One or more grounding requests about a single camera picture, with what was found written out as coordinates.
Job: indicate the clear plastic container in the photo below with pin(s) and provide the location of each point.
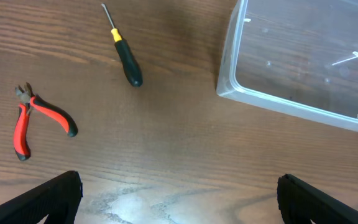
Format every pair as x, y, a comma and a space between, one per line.
297, 57

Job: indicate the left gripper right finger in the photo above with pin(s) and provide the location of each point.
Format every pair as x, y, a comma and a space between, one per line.
301, 203

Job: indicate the black yellow screwdriver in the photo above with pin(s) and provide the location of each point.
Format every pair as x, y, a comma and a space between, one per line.
130, 66

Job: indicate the red black pliers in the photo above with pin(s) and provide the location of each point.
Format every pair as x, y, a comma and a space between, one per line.
28, 102

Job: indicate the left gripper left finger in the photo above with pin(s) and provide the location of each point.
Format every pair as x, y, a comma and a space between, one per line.
55, 201

